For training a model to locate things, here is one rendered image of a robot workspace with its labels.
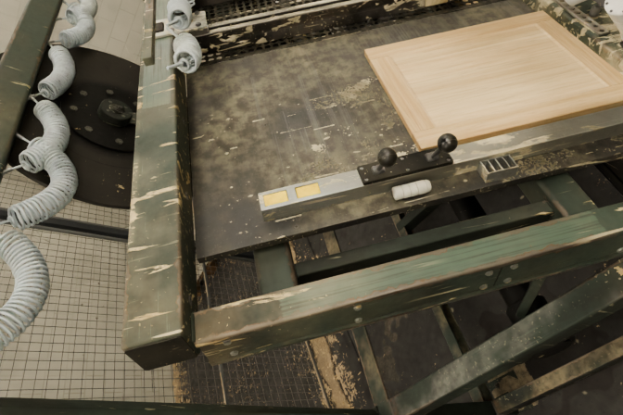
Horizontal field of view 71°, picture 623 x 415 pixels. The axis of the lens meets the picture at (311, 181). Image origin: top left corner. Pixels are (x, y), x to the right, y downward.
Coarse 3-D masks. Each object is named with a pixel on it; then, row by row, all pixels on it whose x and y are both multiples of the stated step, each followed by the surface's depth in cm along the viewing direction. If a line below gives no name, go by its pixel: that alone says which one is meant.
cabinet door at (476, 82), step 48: (384, 48) 127; (432, 48) 126; (480, 48) 123; (528, 48) 121; (576, 48) 118; (432, 96) 112; (480, 96) 110; (528, 96) 108; (576, 96) 106; (432, 144) 100
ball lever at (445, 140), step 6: (444, 138) 82; (450, 138) 81; (456, 138) 82; (438, 144) 83; (444, 144) 82; (450, 144) 81; (456, 144) 82; (438, 150) 88; (444, 150) 82; (450, 150) 82; (426, 156) 93; (432, 156) 91; (438, 156) 92
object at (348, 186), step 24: (576, 120) 97; (600, 120) 97; (480, 144) 96; (504, 144) 95; (528, 144) 94; (552, 144) 95; (576, 144) 97; (456, 168) 94; (264, 192) 93; (288, 192) 92; (336, 192) 91; (360, 192) 93; (384, 192) 95; (264, 216) 91
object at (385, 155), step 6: (384, 150) 81; (390, 150) 81; (378, 156) 82; (384, 156) 81; (390, 156) 81; (396, 156) 81; (384, 162) 81; (390, 162) 81; (372, 168) 92; (378, 168) 90; (384, 168) 92
